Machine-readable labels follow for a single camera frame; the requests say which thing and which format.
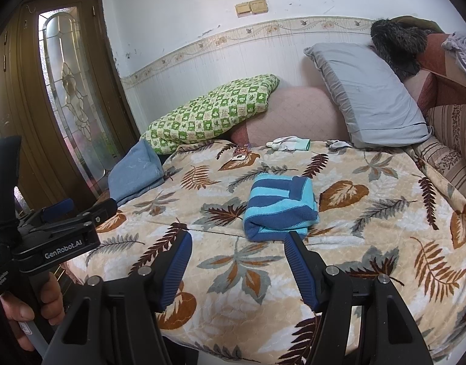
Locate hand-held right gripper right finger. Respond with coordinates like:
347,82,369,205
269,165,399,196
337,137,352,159
284,232,433,365

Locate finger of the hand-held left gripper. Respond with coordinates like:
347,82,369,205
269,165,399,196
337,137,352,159
41,199,75,222
58,198,118,229

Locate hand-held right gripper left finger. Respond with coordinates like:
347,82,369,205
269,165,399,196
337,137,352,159
47,231,193,365

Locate blue striped knit sweater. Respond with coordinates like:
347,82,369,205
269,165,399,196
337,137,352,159
243,174,320,242

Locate person's left hand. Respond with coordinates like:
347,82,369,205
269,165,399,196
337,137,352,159
0,272,65,350

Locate folded blue cloth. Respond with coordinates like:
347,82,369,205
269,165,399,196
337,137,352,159
107,139,165,205

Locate leaf print blanket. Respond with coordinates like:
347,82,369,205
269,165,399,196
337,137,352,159
66,139,466,365

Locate white and green gloves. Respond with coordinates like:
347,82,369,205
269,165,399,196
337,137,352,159
266,136,311,152

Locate brown wooden door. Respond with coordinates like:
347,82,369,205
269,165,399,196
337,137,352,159
0,0,140,214

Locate green checked pillow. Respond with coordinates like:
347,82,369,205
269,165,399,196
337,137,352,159
141,73,280,155

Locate pink cushion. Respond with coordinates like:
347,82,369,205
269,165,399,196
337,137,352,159
230,86,350,148

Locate grey pillow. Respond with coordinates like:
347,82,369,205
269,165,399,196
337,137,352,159
304,43,433,149

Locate striped floral mattress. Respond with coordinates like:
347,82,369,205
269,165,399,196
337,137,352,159
408,103,466,202

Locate pink wooden headboard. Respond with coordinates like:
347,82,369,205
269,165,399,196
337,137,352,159
404,32,466,116

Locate dark furry hood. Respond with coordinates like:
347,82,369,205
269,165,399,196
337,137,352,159
370,18,431,80

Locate pale crumpled cloth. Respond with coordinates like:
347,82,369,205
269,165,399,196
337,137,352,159
442,32,466,80

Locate olive green jacket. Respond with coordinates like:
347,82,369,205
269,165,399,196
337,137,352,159
391,15,447,35

